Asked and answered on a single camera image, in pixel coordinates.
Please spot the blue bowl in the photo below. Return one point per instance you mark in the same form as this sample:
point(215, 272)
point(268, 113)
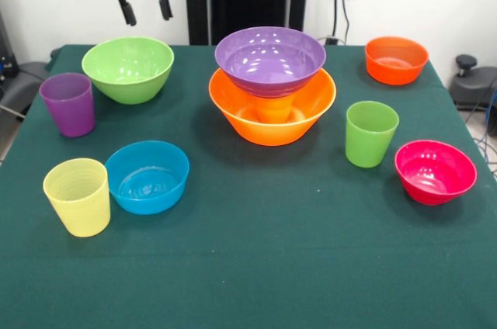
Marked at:
point(145, 185)

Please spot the green cup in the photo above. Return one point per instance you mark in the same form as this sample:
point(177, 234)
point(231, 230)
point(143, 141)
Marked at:
point(369, 143)

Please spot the large yellow-orange bowl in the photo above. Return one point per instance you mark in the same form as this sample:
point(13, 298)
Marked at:
point(272, 133)

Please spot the red-orange bowl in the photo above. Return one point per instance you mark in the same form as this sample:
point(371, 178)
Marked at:
point(396, 71)

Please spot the yellow cup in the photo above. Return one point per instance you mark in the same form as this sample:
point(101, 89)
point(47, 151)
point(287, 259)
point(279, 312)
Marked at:
point(77, 205)

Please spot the dark grey stand base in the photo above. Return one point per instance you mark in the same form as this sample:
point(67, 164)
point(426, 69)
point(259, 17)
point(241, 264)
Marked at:
point(23, 84)
point(473, 88)

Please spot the pink bowl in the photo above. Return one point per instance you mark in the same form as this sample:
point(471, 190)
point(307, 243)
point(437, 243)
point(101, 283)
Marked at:
point(435, 177)

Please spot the purple bowl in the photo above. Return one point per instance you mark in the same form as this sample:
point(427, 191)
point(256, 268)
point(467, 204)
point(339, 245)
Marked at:
point(268, 61)

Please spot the orange cup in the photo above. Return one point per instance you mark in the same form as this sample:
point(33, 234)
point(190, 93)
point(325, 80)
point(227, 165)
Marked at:
point(273, 109)

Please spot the dark green tablecloth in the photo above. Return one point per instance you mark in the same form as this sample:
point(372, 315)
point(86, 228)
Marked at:
point(248, 286)

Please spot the black electronic device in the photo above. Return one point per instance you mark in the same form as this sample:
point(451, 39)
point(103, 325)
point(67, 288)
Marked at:
point(5, 53)

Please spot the green bowl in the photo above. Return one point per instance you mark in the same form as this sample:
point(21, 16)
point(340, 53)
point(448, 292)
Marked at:
point(128, 73)

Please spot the purple cup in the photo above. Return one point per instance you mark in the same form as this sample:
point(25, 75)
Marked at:
point(71, 111)

